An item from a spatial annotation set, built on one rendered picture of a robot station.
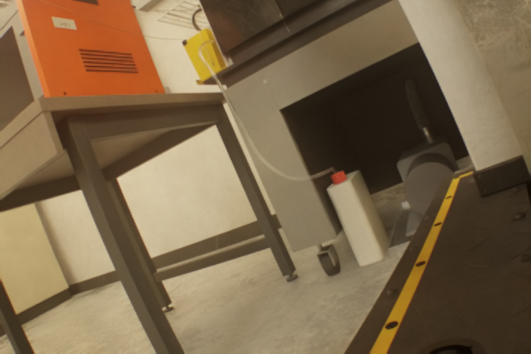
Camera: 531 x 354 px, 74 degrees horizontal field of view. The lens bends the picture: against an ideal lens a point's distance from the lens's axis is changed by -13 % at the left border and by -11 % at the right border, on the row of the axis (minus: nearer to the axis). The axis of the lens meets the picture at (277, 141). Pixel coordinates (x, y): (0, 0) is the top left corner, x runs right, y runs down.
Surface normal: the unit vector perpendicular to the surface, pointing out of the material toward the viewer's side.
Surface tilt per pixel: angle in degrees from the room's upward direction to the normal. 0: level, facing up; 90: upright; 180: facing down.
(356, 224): 90
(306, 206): 90
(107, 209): 90
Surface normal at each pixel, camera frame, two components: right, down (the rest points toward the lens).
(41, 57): 0.84, -0.39
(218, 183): -0.37, 0.12
